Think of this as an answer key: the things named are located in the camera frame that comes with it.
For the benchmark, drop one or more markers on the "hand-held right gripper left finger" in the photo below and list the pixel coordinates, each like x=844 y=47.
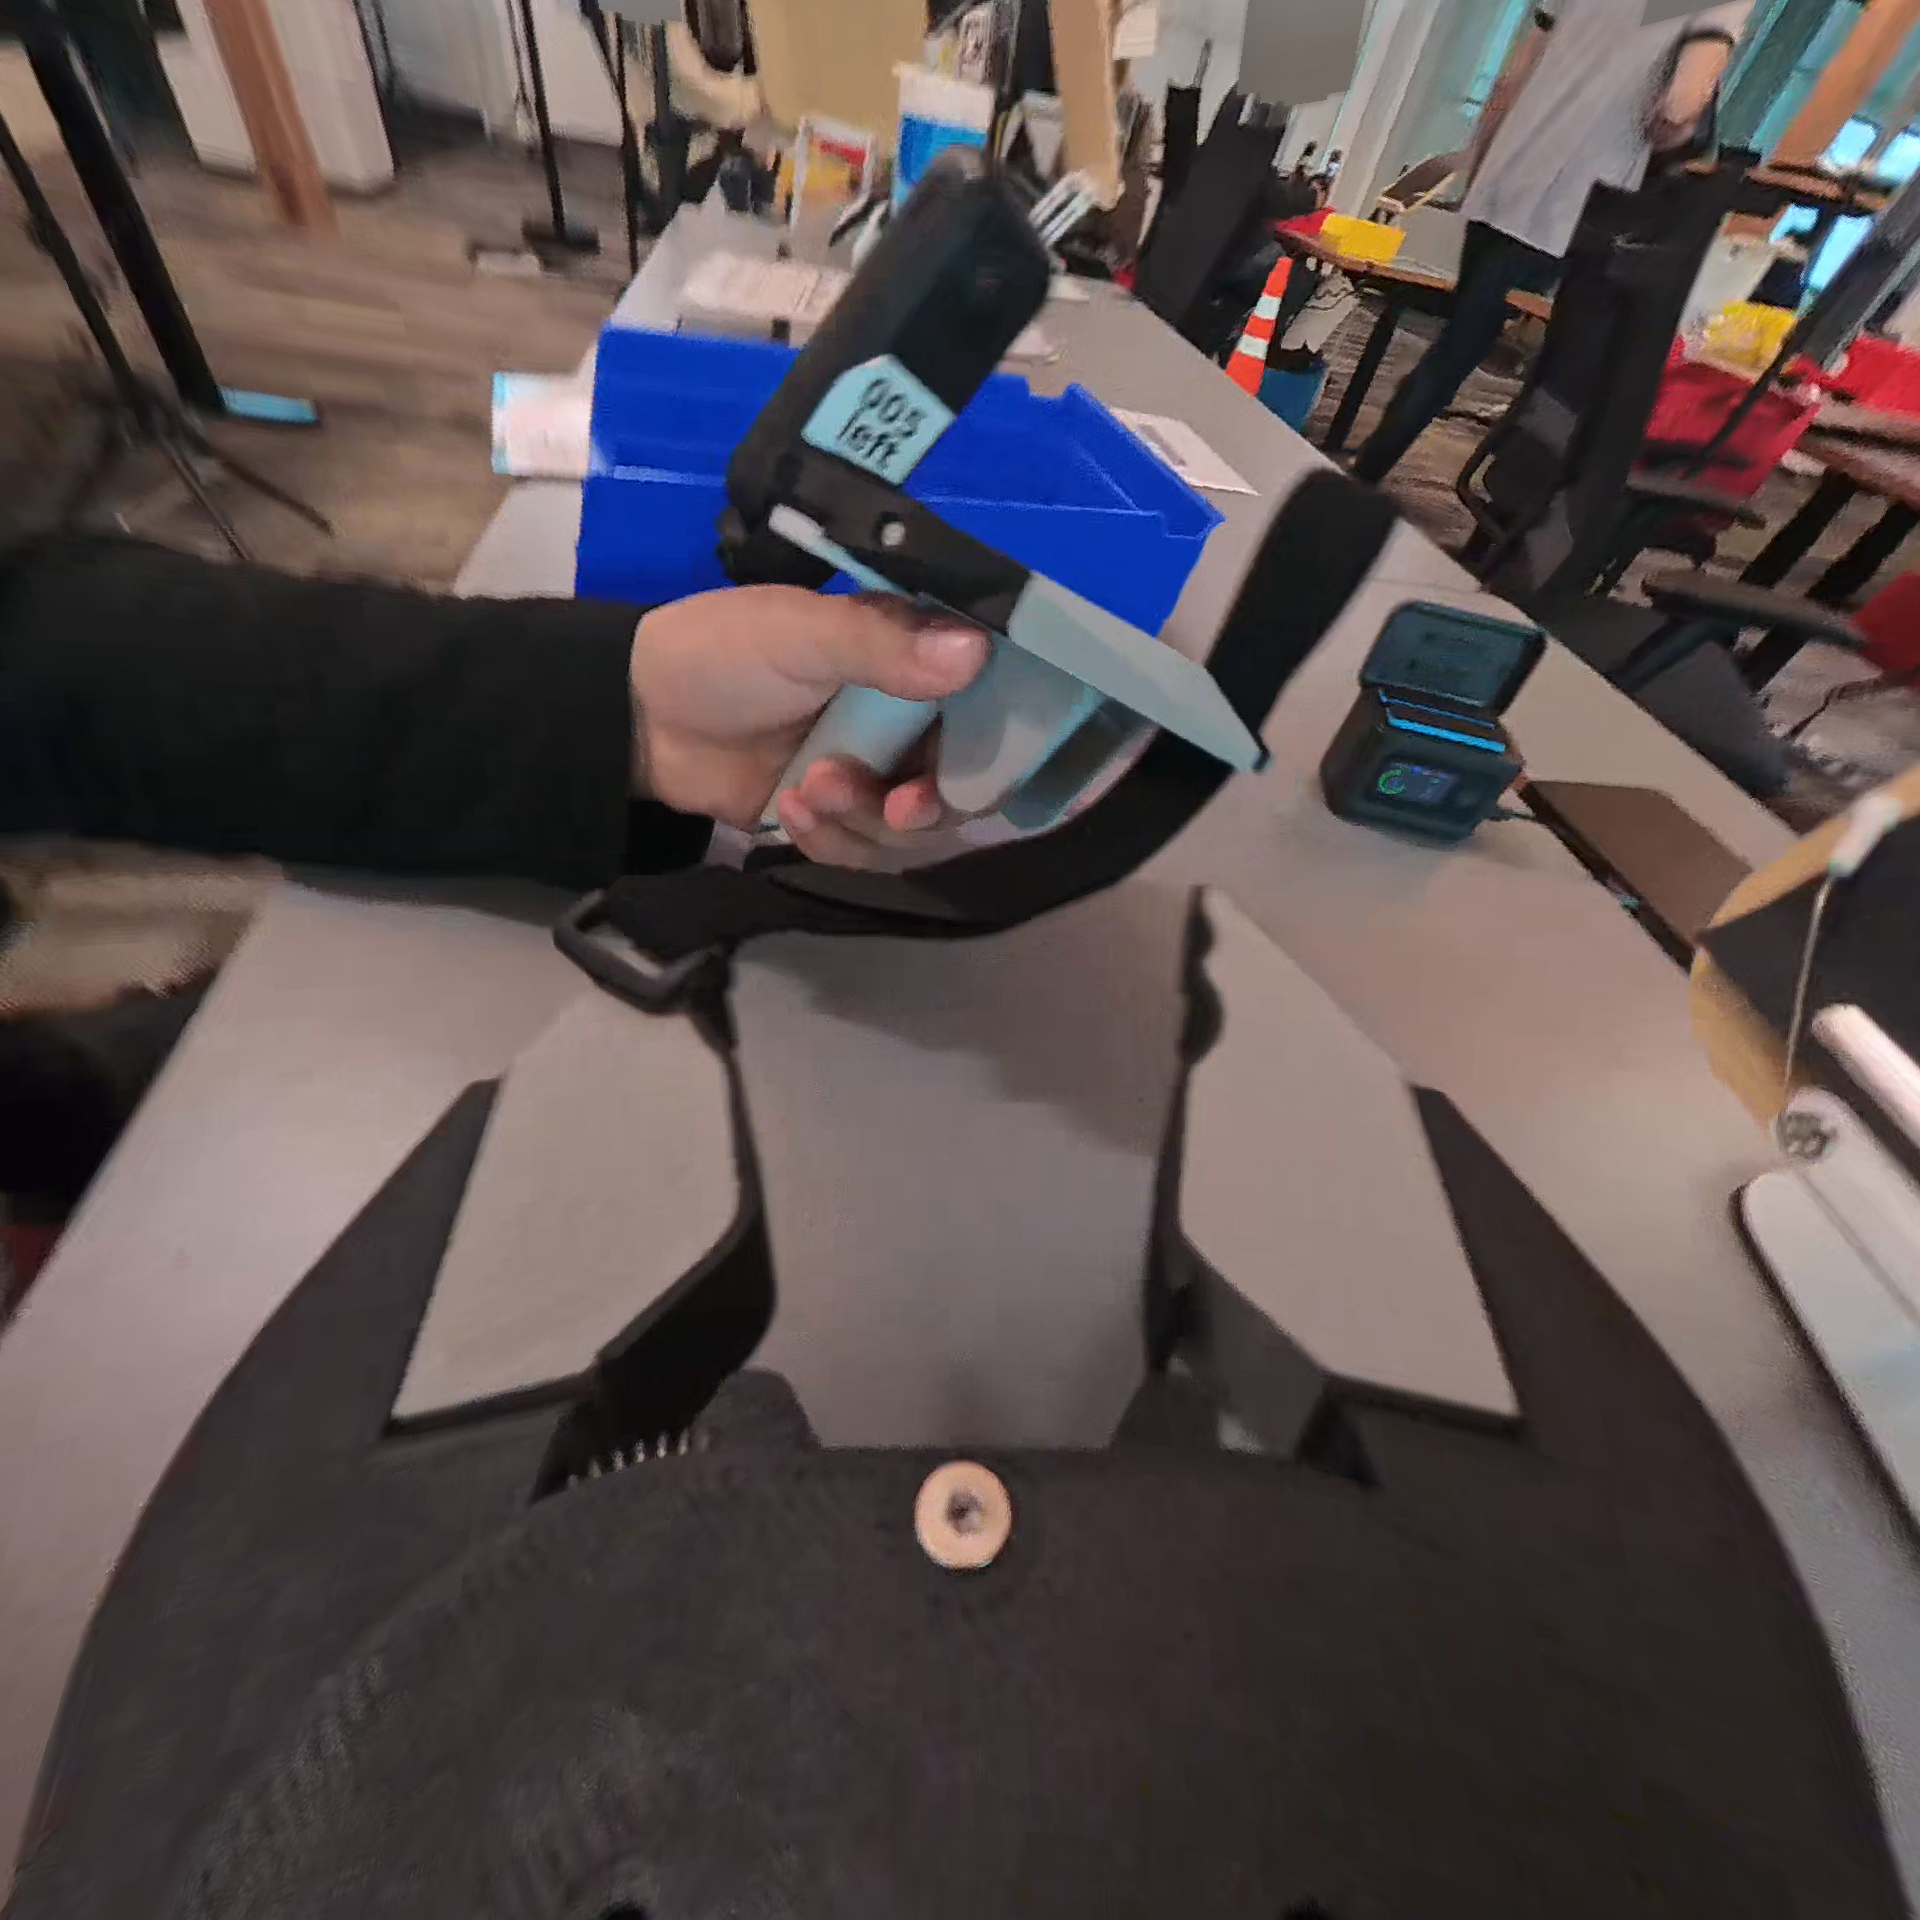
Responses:
x=586 y=1201

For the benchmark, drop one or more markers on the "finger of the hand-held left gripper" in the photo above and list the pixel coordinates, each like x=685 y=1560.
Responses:
x=1036 y=734
x=1109 y=661

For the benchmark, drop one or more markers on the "blue bucket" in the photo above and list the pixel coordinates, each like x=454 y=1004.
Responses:
x=1291 y=393

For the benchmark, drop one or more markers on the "beige rounded board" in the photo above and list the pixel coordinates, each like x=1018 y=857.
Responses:
x=832 y=45

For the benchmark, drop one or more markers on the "disinfecting wipes canister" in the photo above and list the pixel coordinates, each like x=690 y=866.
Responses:
x=938 y=128

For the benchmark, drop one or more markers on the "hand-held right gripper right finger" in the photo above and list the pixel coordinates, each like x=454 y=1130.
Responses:
x=1318 y=1201

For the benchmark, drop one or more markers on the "red plastic bin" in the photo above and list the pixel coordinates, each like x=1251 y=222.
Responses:
x=1723 y=421

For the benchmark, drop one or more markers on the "small yellow bin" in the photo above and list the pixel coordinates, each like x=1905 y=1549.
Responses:
x=1362 y=237

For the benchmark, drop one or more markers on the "wooden post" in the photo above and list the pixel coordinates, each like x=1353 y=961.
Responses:
x=270 y=106

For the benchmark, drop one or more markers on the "blue plastic bin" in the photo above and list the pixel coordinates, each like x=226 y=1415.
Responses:
x=675 y=450

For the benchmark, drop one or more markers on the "person's left forearm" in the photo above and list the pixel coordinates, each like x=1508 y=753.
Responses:
x=300 y=704

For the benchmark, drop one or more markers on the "beige board on white stand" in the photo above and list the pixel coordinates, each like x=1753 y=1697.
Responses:
x=1084 y=89

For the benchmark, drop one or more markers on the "black office chair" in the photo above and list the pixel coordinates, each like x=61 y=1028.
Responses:
x=1589 y=421

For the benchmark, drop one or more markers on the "black smartphone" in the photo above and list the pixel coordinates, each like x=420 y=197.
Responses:
x=268 y=406

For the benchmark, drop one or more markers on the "printed paper sheet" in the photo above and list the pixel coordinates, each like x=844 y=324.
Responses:
x=750 y=285

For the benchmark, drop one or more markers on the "white paper sheet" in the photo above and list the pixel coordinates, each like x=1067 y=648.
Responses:
x=1185 y=450

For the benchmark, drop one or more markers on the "black board on white stand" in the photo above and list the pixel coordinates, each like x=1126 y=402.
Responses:
x=1828 y=932

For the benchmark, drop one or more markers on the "orange traffic cone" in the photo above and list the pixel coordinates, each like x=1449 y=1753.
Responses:
x=1261 y=324

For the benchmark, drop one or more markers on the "dark charging case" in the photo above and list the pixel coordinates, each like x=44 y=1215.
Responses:
x=1424 y=734

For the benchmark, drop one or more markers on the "wooden top office table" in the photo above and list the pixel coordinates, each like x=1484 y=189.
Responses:
x=1394 y=278

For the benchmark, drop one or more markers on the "person's left hand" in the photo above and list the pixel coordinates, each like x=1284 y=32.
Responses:
x=721 y=676

